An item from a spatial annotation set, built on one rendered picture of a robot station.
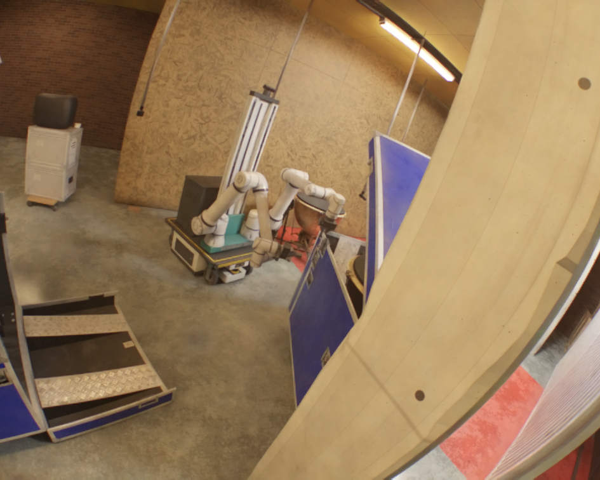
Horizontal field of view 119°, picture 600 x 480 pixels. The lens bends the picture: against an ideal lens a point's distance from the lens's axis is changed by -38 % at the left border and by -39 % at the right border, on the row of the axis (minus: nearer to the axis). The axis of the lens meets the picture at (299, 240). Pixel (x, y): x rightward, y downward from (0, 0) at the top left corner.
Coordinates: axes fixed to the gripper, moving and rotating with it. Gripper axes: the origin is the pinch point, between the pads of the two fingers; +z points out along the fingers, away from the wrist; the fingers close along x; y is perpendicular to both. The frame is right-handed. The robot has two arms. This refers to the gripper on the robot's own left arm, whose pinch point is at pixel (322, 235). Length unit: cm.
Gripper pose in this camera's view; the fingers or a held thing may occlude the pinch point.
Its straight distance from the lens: 215.9
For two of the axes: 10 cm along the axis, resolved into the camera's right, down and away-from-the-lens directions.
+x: 9.4, 2.8, 2.1
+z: -3.5, 7.8, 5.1
